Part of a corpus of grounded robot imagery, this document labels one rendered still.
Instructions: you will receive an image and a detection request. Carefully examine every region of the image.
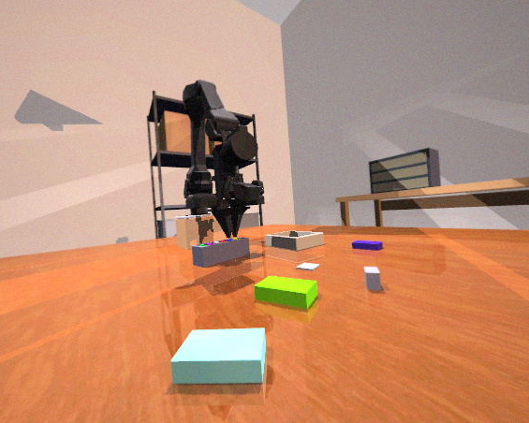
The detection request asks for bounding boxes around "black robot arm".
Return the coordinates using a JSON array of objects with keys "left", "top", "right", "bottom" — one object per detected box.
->
[{"left": 183, "top": 80, "right": 264, "bottom": 202}]

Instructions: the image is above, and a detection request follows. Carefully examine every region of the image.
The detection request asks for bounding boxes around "green rectangular block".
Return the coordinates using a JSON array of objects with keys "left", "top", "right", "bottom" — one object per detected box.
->
[{"left": 254, "top": 276, "right": 317, "bottom": 309}]

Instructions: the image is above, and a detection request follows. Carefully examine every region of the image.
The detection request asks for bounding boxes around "blue flat bar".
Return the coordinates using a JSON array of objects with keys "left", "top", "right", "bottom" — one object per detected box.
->
[{"left": 352, "top": 241, "right": 383, "bottom": 251}]

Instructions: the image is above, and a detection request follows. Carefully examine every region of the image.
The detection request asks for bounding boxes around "small white flat tile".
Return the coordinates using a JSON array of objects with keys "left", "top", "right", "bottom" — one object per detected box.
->
[{"left": 296, "top": 263, "right": 320, "bottom": 270}]

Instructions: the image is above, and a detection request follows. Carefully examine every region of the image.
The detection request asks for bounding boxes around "light blue flat block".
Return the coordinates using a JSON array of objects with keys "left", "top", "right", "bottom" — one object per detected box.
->
[{"left": 171, "top": 328, "right": 266, "bottom": 384}]

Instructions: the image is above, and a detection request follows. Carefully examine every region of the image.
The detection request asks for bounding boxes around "white square tray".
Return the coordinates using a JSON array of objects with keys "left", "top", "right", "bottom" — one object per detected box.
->
[{"left": 265, "top": 231, "right": 324, "bottom": 251}]

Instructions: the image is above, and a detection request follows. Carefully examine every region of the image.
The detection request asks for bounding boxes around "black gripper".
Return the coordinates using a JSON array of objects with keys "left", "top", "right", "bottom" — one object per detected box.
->
[{"left": 185, "top": 168, "right": 265, "bottom": 239}]

